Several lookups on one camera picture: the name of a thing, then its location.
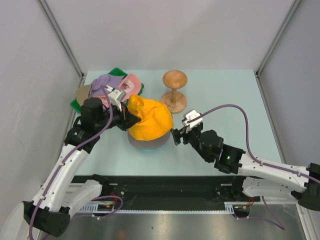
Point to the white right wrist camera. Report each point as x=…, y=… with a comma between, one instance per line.
x=191, y=119

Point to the white slotted cable duct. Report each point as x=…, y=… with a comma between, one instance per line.
x=100, y=209

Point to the aluminium frame post left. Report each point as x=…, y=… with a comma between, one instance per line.
x=48, y=13

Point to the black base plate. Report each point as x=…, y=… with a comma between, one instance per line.
x=177, y=192

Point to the aluminium frame post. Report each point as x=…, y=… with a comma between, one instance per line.
x=278, y=36
x=48, y=13

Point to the pink hat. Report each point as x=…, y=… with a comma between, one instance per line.
x=130, y=83

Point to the green plastic tray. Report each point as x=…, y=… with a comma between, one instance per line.
x=115, y=71

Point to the tan brimmed hat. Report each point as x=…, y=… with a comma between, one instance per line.
x=83, y=93

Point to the wooden hat stand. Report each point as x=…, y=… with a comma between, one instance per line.
x=175, y=101

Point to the orange hat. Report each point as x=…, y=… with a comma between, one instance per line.
x=155, y=118

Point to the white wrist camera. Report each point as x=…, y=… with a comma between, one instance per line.
x=116, y=95
x=191, y=119

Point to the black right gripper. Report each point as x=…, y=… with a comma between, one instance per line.
x=177, y=135

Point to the grey bucket hat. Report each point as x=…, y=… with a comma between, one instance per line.
x=148, y=144

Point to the aluminium frame post right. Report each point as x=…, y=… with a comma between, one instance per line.
x=278, y=36

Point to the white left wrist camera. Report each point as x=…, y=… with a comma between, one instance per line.
x=116, y=95

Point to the lavender purple hat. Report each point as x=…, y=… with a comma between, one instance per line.
x=104, y=80

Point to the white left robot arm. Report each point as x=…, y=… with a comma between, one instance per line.
x=51, y=209

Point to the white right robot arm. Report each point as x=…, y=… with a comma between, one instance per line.
x=304, y=181

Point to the light blue bucket hat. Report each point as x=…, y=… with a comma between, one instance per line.
x=148, y=150

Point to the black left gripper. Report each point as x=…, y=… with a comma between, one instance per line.
x=131, y=119

